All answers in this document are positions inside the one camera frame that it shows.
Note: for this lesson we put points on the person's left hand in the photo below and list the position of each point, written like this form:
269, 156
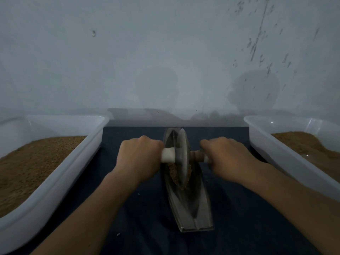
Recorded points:
137, 157

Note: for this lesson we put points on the person's right hand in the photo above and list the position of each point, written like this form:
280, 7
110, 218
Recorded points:
228, 156

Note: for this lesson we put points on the small ground grain portion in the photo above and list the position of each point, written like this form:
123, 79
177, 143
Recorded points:
174, 172

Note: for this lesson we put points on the white plastic tray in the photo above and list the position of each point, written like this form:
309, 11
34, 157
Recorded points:
279, 156
66, 172

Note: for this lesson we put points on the boat-shaped metal grinding trough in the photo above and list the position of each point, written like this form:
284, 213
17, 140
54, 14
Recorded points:
199, 215

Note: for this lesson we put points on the person's left forearm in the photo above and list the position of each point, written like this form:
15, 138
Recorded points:
77, 223

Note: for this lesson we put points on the person's right forearm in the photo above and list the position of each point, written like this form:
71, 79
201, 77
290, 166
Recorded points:
297, 212

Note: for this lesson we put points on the dark blue tablecloth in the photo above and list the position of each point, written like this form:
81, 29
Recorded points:
148, 231

